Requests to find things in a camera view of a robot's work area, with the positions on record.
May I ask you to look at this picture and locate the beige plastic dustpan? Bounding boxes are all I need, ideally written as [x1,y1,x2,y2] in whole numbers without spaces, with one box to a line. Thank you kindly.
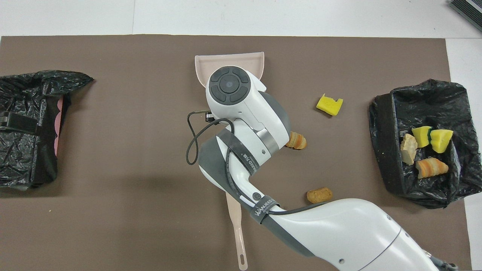
[195,52,265,89]

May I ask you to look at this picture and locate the striped croissant piece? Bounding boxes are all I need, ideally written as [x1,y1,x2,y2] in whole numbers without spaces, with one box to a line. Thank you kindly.
[415,157,449,179]
[400,134,418,166]
[285,131,307,150]

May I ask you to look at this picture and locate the beige hand brush black bristles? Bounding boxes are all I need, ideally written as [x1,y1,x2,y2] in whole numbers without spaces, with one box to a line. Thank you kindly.
[225,190,249,271]

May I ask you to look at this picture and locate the brown bread nugget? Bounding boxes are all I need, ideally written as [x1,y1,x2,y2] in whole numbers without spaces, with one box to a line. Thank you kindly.
[306,187,333,205]

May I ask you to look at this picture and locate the yellow sponge piece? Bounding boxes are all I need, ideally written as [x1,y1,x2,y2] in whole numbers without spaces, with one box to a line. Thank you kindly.
[411,126,433,148]
[316,94,343,116]
[430,129,454,154]

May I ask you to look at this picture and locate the black bag bin pink liner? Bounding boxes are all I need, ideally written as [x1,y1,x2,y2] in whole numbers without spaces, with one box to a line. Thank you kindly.
[0,70,94,190]

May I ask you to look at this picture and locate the black bag lined bin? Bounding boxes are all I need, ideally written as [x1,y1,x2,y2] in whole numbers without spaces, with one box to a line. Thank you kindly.
[368,79,482,209]

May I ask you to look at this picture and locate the brown table mat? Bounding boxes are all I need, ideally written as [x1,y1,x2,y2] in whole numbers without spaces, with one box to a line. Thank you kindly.
[0,35,472,271]

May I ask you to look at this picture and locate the grey ridged box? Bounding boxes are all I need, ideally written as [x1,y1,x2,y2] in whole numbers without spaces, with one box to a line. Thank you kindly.
[449,0,482,32]

